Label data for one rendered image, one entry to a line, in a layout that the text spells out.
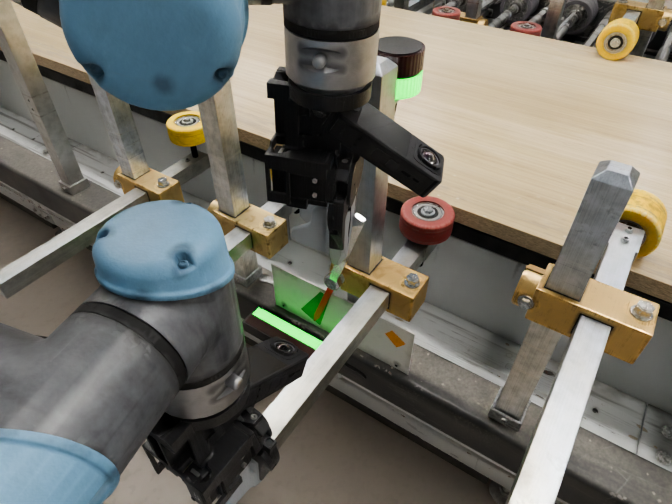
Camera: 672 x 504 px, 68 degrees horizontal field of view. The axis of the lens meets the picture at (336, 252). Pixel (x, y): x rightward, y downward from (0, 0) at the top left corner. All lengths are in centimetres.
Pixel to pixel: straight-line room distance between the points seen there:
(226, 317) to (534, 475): 28
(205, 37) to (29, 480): 20
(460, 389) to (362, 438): 76
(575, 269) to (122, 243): 42
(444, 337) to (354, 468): 64
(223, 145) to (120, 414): 53
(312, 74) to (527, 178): 54
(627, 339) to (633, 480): 27
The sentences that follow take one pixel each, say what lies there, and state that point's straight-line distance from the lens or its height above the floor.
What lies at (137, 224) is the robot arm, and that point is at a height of 118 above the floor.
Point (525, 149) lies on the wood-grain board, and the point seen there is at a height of 90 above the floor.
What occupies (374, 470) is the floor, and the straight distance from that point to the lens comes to 149.
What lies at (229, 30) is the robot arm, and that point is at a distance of 23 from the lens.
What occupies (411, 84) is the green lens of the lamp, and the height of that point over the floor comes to 113.
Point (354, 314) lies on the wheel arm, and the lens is 65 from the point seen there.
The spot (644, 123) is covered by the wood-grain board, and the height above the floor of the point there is 90.
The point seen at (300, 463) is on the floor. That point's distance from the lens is 149.
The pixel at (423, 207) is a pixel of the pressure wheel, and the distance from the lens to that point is 76.
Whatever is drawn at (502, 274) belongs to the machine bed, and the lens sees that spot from 88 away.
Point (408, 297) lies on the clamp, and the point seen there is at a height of 87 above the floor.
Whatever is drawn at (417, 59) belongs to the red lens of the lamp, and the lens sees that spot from 57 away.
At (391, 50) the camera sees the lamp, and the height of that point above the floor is 116.
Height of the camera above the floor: 136
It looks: 43 degrees down
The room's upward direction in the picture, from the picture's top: straight up
